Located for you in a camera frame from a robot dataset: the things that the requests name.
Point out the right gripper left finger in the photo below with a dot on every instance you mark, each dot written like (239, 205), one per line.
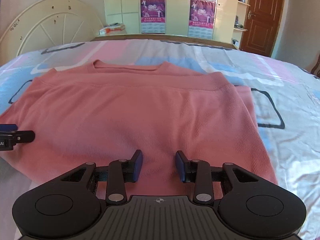
(120, 172)

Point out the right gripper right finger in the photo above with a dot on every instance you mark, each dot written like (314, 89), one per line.
(198, 172)

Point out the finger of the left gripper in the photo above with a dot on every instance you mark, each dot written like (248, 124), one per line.
(8, 127)
(21, 137)

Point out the pink knit sweater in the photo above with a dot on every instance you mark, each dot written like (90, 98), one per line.
(101, 112)

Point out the patterned bed sheet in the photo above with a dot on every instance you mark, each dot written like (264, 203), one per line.
(286, 98)

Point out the cream round headboard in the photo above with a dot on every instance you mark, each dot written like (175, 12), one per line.
(49, 23)

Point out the stack of books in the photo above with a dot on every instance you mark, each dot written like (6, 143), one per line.
(112, 29)

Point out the brown wooden chair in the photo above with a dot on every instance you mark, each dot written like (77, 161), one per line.
(316, 69)

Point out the cream wardrobe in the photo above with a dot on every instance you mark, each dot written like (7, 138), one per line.
(127, 12)

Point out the right purple calendar poster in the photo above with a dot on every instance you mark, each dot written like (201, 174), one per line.
(201, 18)

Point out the purple calendar poster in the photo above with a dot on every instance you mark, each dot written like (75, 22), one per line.
(201, 18)
(152, 16)

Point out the left purple calendar poster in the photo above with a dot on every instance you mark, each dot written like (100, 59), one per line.
(152, 16)

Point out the brown wooden door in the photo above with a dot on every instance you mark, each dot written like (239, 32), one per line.
(262, 25)

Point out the wooden bed frame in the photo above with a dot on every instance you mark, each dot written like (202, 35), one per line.
(168, 38)

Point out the wall corner shelves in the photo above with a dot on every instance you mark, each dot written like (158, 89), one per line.
(240, 20)

